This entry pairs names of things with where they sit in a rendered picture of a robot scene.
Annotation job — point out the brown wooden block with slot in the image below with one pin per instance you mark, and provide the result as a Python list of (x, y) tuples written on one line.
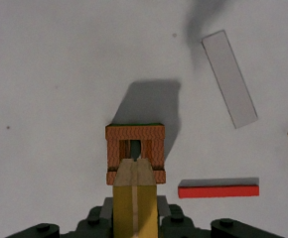
[(151, 136)]

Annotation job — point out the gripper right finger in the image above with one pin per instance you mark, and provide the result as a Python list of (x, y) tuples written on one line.
[(169, 215)]

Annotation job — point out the grey flat bar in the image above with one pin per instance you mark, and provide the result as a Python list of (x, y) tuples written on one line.
[(229, 80)]

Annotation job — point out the red flat bar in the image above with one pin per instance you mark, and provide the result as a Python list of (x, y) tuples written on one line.
[(218, 191)]

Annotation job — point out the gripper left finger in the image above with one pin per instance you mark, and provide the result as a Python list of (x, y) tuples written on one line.
[(89, 227)]

